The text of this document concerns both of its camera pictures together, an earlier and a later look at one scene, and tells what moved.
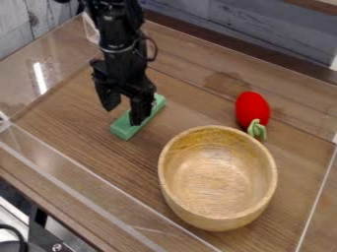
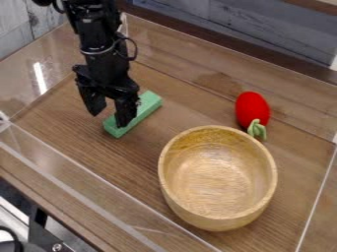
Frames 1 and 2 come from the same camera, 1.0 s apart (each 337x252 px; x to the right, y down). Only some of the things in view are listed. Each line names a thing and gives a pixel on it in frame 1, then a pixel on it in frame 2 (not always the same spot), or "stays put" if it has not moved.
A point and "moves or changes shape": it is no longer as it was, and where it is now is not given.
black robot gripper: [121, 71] -> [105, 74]
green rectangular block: [124, 129] moves or changes shape
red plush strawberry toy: [252, 112] stays put
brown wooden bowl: [216, 172] stays put
